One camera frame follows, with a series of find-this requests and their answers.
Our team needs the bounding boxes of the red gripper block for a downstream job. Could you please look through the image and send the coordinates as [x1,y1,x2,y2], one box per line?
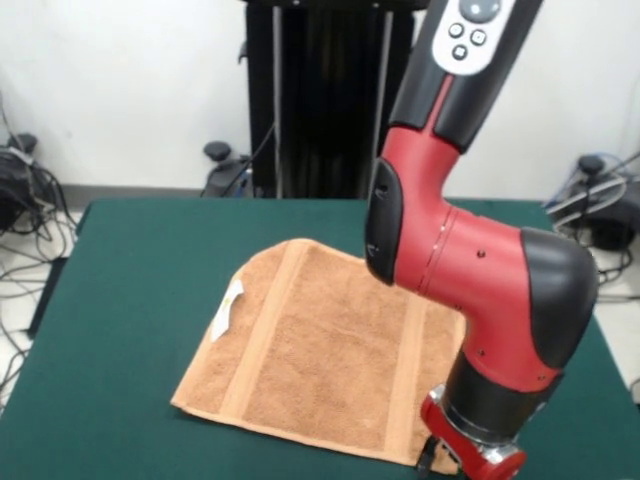
[416,384,529,480]

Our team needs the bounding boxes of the tan terry towel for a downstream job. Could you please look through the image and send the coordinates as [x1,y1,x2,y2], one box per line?
[169,238,469,476]

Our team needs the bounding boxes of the dark green table cloth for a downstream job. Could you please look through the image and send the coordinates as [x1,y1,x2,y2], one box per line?
[0,198,640,480]

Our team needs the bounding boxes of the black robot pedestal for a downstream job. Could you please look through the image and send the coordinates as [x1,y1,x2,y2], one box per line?
[199,0,431,200]

